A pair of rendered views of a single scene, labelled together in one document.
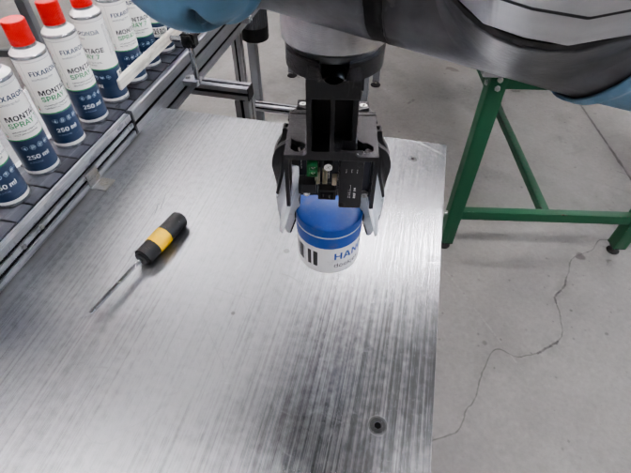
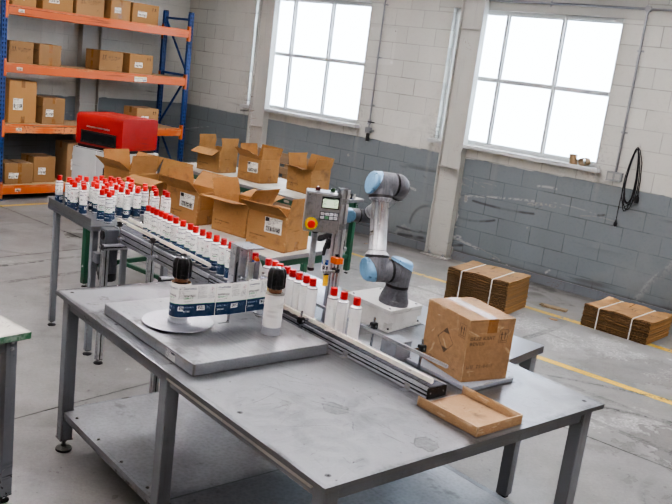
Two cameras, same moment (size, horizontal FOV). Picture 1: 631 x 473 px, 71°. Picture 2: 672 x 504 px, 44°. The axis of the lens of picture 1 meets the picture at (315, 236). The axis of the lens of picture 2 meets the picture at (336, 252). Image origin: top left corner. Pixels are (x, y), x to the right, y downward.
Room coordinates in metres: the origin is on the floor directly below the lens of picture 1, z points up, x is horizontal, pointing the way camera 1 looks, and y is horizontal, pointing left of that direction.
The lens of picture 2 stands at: (-2.26, 3.52, 2.05)
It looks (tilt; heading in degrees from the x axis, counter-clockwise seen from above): 13 degrees down; 306
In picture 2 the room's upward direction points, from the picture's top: 7 degrees clockwise
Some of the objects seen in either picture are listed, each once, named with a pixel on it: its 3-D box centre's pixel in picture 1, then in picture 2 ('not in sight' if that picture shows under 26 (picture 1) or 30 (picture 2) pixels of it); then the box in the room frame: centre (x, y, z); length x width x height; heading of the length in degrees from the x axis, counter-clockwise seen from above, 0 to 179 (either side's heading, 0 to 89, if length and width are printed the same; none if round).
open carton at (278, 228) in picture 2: not in sight; (280, 219); (1.34, -0.78, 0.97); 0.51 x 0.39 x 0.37; 93
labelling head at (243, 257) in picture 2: not in sight; (246, 271); (0.38, 0.58, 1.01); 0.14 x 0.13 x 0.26; 167
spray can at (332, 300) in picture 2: not in sight; (331, 309); (-0.19, 0.62, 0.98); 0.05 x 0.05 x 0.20
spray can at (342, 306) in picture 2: not in sight; (341, 313); (-0.25, 0.63, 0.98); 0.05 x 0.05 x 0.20
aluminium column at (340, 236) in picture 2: not in sight; (335, 258); (-0.04, 0.44, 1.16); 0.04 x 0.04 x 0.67; 77
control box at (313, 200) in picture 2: not in sight; (322, 211); (0.04, 0.48, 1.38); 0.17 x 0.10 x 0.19; 42
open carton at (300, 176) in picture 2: not in sight; (306, 173); (2.83, -2.87, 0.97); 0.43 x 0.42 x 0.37; 84
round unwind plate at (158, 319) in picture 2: not in sight; (177, 321); (0.25, 1.13, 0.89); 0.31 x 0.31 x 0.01
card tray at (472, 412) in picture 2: not in sight; (469, 409); (-1.02, 0.81, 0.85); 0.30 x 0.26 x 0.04; 167
